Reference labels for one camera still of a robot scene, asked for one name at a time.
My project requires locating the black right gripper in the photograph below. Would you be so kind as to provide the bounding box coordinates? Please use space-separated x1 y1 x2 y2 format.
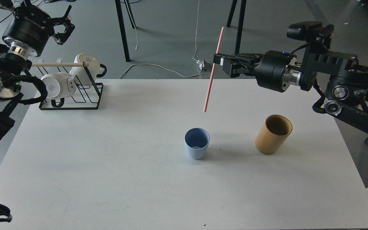
213 50 298 93

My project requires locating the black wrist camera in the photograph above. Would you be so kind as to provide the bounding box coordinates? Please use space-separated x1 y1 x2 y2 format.
287 21 334 42

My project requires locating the floor power socket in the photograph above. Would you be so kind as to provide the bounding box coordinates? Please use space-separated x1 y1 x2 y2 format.
196 59 213 72

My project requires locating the light blue plastic cup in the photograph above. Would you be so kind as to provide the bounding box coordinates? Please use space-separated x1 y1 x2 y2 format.
184 127 210 160

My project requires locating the black wire mug rack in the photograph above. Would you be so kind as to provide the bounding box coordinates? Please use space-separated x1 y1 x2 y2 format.
32 58 104 111

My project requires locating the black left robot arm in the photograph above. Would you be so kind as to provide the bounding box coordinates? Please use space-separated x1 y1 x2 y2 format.
0 0 75 140

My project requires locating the white mug front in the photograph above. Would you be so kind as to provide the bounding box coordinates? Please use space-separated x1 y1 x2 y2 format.
41 72 77 100

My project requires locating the pink chopstick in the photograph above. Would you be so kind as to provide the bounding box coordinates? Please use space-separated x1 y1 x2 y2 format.
203 27 225 113

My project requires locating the bamboo cylinder holder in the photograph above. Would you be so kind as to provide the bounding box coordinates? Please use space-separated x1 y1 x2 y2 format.
255 114 293 155

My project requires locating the black table leg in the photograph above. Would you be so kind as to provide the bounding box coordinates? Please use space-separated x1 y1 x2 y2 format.
114 0 137 62
226 0 247 54

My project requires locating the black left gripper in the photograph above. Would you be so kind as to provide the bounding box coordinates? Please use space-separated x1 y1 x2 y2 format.
0 0 75 57

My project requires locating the black table leg left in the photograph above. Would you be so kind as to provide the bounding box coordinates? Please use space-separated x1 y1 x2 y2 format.
114 0 137 62

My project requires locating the white floor cable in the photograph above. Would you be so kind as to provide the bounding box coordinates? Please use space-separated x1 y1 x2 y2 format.
119 0 203 79

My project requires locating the black table leg right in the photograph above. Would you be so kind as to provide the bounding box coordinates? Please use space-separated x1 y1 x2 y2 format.
226 0 247 54

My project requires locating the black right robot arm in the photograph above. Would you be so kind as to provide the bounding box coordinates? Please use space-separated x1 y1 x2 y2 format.
213 48 368 134

